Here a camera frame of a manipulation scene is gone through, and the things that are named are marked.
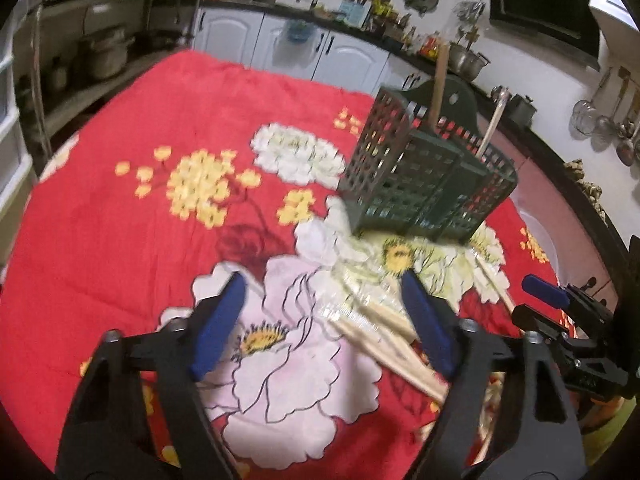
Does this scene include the green perforated utensil holder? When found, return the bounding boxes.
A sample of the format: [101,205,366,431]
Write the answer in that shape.
[337,77,518,246]

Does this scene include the metal storage rack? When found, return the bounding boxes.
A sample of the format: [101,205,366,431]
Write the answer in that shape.
[15,0,201,161]

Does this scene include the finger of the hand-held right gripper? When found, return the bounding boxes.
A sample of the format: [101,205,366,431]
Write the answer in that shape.
[521,274,613,321]
[511,304,581,356]

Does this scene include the old steel pot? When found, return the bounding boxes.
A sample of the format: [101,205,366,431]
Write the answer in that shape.
[77,27,136,81]

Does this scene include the wooden handled utensil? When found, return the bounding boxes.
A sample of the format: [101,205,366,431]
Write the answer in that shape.
[430,42,449,128]

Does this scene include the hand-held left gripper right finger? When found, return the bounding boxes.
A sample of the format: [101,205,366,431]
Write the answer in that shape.
[400,270,586,480]

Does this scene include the white stove side cabinet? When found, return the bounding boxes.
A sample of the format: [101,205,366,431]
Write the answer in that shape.
[510,152,616,301]

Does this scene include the wire mesh strainer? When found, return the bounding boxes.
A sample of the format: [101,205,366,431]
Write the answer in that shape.
[572,100,597,136]

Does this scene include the white sink base cabinet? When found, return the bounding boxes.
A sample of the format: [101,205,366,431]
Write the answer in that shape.
[192,7,396,93]

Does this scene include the large steel pot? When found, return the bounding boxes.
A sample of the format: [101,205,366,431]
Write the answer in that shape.
[447,42,491,77]

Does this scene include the blue knife block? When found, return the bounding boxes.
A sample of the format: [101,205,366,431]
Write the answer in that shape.
[342,0,372,27]

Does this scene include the ginger root pile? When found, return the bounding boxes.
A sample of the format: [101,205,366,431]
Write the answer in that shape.
[565,160,607,207]

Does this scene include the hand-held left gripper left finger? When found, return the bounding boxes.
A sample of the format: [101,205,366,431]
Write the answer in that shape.
[55,272,248,480]

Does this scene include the white plastic drawer unit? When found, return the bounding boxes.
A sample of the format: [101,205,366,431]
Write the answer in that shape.
[0,25,37,221]

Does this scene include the blue hanging bag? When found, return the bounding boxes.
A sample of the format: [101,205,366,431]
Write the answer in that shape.
[287,20,316,43]

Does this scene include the black range hood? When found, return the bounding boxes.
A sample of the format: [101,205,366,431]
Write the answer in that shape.
[480,0,601,68]

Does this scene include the row of condiment bottles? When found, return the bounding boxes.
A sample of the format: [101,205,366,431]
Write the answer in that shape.
[370,0,443,58]

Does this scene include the hanging steel utensils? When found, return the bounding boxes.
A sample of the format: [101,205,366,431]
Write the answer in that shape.
[452,2,488,43]

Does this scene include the hanging steel ladle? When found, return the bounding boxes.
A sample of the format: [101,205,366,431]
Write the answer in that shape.
[617,110,640,167]
[595,67,628,136]

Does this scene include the steel spoon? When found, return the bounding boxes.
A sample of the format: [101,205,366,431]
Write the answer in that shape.
[475,87,512,158]

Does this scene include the red floral blanket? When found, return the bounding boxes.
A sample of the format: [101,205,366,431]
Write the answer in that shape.
[0,50,561,480]

